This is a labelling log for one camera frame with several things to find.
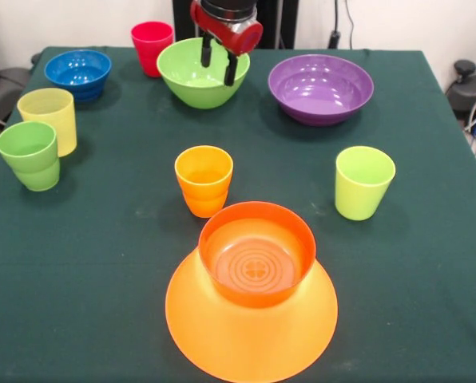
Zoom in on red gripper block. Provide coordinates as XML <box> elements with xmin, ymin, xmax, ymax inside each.
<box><xmin>189</xmin><ymin>0</ymin><xmax>264</xmax><ymax>87</ymax></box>

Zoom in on light green bowl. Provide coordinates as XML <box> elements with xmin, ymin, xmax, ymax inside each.
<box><xmin>156</xmin><ymin>37</ymin><xmax>251</xmax><ymax>110</ymax></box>

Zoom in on orange cup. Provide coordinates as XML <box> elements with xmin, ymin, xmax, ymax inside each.
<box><xmin>174</xmin><ymin>145</ymin><xmax>235</xmax><ymax>219</ymax></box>

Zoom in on small red-orange bowl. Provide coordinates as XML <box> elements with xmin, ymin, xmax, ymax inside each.
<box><xmin>198</xmin><ymin>201</ymin><xmax>317</xmax><ymax>309</ymax></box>

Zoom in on large orange bowl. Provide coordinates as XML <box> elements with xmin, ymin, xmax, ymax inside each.
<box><xmin>165</xmin><ymin>247</ymin><xmax>339</xmax><ymax>382</ymax></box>

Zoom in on red cup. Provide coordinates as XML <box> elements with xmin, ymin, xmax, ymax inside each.
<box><xmin>130</xmin><ymin>21</ymin><xmax>175</xmax><ymax>78</ymax></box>

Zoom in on purple bowl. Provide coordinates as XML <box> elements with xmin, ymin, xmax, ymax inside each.
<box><xmin>268</xmin><ymin>53</ymin><xmax>375</xmax><ymax>128</ymax></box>

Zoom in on blue bowl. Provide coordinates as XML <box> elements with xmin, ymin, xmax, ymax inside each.
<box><xmin>44</xmin><ymin>49</ymin><xmax>113</xmax><ymax>101</ymax></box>

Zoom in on yellow cup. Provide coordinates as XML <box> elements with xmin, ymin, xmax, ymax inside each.
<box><xmin>17</xmin><ymin>88</ymin><xmax>78</xmax><ymax>158</ymax></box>

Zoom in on lime green cup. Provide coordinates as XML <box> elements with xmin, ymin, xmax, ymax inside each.
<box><xmin>334</xmin><ymin>145</ymin><xmax>396</xmax><ymax>222</ymax></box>

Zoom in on dark green table cloth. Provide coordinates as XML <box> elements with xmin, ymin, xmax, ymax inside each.
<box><xmin>0</xmin><ymin>45</ymin><xmax>476</xmax><ymax>383</ymax></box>

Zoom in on black wall cable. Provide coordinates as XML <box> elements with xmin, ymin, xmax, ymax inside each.
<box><xmin>327</xmin><ymin>0</ymin><xmax>357</xmax><ymax>49</ymax></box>

